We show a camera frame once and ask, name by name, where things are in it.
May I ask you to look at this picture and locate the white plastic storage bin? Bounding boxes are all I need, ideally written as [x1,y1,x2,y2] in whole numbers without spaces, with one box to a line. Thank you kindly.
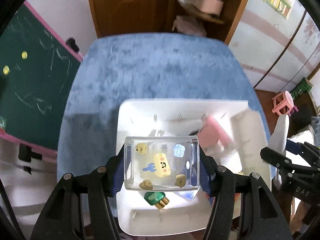
[116,99,272,237]

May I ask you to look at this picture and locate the green chalkboard with pink frame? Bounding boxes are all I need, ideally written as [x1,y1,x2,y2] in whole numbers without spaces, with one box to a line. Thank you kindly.
[1,2,82,154]

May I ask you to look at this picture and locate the white wardrobe doors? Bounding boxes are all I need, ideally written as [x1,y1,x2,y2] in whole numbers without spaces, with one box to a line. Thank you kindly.
[229,0,319,93]

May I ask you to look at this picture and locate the black chalkboard eraser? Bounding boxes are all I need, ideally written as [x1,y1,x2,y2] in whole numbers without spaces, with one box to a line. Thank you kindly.
[66,37,80,53]

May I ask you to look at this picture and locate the clear box with stickers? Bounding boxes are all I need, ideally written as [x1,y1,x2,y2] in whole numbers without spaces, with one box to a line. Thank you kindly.
[124,135,200,192]

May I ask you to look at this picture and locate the green and gold perfume bottle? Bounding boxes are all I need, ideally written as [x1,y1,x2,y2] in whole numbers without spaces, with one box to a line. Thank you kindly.
[144,192,170,210]

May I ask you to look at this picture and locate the brown wooden cabinet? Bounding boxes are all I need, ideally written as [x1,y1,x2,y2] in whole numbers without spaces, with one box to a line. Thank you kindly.
[88,0,248,44]

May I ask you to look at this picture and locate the blue fluffy table cover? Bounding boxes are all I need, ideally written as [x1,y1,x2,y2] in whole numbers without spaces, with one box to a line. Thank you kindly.
[57,33,263,178]

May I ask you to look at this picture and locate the folded pink cloth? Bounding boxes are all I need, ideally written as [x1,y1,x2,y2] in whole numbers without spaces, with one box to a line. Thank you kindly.
[172,15,207,37]

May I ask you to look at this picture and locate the pink plastic stool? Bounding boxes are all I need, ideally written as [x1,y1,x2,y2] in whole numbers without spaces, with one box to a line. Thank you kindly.
[272,90,298,116]

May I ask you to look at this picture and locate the white heart-shaped box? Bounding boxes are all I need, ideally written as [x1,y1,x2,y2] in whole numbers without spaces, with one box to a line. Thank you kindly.
[267,114,290,155]

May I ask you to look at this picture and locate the pink correction tape dispenser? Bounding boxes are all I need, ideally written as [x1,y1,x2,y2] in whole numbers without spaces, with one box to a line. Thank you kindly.
[197,115,235,152]

